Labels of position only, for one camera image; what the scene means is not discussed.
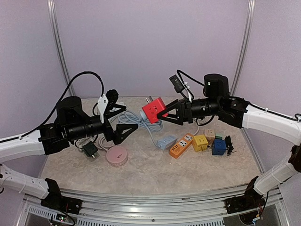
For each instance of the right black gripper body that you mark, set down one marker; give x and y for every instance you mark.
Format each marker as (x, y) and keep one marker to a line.
(187, 110)

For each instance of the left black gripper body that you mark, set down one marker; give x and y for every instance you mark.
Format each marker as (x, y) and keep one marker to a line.
(108, 133)

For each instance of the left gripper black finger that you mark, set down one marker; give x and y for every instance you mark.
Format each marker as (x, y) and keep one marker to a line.
(114, 109)
(123, 131)

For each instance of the red cube socket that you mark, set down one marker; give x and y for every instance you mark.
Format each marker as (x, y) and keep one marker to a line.
(153, 108)

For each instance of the dark green cube socket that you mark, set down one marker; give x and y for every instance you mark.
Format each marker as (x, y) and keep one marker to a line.
(90, 149)

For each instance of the beige cube socket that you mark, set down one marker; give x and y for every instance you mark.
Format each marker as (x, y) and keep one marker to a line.
(210, 135)

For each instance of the yellow cube socket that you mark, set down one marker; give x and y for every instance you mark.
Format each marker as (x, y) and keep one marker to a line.
(199, 143)

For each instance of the mint green USB charger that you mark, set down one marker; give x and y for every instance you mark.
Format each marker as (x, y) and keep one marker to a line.
(218, 136)

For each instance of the blue cube socket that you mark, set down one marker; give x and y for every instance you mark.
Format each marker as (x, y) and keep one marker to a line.
(219, 147)

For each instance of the black power adapter with cable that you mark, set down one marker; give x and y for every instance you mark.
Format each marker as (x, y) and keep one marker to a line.
(229, 145)

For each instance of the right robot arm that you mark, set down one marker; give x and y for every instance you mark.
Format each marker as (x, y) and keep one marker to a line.
(239, 113)

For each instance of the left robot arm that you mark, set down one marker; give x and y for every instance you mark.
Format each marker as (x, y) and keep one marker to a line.
(71, 124)

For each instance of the round pink power socket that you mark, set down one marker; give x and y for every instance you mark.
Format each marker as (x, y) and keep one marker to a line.
(117, 156)

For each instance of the orange power adapter socket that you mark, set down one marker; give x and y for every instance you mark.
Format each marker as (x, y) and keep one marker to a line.
(181, 146)

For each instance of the long white power strip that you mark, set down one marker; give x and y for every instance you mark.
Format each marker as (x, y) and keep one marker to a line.
(121, 103)

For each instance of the light blue power strip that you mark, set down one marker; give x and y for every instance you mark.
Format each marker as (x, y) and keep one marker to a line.
(166, 142)

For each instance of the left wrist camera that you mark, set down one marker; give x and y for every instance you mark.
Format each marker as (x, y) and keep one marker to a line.
(106, 103)

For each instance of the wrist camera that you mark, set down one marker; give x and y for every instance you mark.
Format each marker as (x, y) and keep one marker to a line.
(179, 87)
(106, 103)

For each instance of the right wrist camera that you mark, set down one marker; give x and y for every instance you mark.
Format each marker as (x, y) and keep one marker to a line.
(179, 87)

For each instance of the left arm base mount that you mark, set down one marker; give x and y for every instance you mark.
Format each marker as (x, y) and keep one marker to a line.
(62, 203)

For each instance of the aluminium front rail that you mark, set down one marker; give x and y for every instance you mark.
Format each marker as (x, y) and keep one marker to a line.
(206, 208)

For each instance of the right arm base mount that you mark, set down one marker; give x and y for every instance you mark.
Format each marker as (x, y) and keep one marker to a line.
(243, 203)

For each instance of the right aluminium frame post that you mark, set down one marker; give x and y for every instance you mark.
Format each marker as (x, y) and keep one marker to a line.
(244, 46)

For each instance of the aluminium frame post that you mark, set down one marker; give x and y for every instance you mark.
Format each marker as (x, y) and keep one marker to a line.
(244, 46)
(57, 40)

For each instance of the left aluminium frame post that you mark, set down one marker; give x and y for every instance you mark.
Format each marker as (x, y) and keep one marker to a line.
(57, 40)

